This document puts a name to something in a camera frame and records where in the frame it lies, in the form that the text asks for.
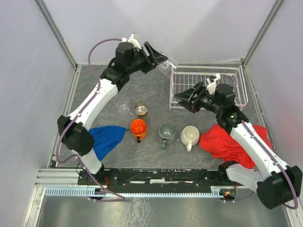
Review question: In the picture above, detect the clear plastic cup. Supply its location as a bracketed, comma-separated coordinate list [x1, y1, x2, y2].
[114, 95, 129, 114]
[156, 52, 178, 77]

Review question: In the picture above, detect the white wire dish rack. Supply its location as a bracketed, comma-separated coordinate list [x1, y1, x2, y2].
[169, 64, 248, 110]

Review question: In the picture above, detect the steel tin cup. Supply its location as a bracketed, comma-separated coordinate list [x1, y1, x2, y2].
[134, 100, 148, 118]

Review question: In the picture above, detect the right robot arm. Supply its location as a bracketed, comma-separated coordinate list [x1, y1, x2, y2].
[174, 82, 303, 210]

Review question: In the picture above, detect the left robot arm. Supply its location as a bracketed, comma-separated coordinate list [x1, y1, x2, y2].
[57, 42, 169, 174]

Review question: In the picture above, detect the cream ceramic mug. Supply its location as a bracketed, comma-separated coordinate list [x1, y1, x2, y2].
[180, 126, 200, 152]

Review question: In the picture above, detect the grey-green glazed mug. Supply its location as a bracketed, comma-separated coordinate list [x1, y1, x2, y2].
[158, 124, 176, 149]

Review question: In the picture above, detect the red cloth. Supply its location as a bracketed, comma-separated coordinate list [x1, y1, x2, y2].
[198, 124, 274, 170]

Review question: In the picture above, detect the orange enamel mug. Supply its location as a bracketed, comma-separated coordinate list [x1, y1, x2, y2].
[129, 119, 148, 143]

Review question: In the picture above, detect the blue cloth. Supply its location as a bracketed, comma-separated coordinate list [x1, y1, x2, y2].
[89, 126, 128, 161]

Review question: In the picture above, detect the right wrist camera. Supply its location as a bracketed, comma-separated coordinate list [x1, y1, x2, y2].
[206, 73, 221, 95]

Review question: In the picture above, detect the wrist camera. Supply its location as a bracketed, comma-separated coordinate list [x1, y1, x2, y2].
[206, 73, 221, 95]
[122, 32, 142, 49]

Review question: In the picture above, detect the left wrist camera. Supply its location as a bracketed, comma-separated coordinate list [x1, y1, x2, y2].
[122, 32, 142, 49]

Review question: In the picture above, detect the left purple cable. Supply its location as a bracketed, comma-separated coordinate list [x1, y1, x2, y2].
[54, 37, 127, 203]

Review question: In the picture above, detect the purple cable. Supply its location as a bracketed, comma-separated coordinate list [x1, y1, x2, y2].
[54, 37, 127, 203]
[220, 120, 299, 210]

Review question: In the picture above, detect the blue cable duct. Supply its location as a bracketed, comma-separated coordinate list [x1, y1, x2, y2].
[45, 187, 223, 199]

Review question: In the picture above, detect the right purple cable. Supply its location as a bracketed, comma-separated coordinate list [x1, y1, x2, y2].
[220, 120, 299, 210]

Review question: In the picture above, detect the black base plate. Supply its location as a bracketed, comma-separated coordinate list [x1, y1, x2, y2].
[77, 167, 247, 193]

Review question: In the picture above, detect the aluminium frame rail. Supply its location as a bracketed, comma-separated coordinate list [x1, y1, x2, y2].
[35, 168, 235, 187]

